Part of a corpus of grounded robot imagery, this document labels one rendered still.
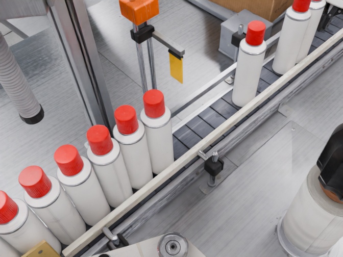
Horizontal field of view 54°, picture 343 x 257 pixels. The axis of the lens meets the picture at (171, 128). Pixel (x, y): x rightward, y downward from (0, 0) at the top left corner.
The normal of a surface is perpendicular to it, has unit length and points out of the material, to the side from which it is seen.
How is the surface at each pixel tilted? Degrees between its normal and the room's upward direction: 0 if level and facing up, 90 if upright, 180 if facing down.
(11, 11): 90
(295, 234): 88
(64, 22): 90
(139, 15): 90
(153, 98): 3
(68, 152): 3
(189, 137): 0
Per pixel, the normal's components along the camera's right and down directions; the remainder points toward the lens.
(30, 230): 0.87, 0.36
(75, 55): 0.67, 0.57
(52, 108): -0.04, -0.61
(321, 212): -0.71, 0.60
